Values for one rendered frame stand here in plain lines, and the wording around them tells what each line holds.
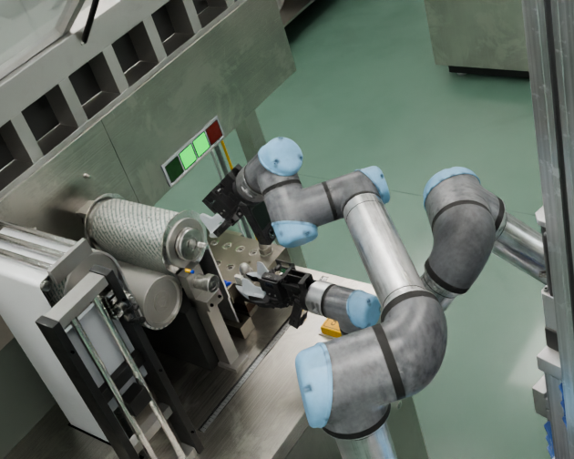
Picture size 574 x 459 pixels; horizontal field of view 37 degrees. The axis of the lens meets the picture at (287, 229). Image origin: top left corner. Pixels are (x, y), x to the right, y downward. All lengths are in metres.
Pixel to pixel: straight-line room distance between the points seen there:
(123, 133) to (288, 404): 0.79
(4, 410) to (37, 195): 0.52
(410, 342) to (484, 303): 2.14
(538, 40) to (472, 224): 0.65
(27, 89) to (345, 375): 1.10
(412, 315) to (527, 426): 1.73
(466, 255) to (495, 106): 2.96
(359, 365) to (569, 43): 0.54
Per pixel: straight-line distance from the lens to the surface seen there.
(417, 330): 1.27
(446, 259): 1.59
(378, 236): 1.43
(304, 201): 1.54
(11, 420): 2.20
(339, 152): 4.41
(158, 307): 1.93
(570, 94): 1.02
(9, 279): 1.77
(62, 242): 1.74
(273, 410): 1.98
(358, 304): 1.79
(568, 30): 0.98
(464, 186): 1.67
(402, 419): 2.46
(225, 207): 1.72
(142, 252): 1.97
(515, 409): 3.03
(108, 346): 1.71
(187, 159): 2.38
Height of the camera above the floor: 2.35
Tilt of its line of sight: 36 degrees down
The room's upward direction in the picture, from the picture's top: 19 degrees counter-clockwise
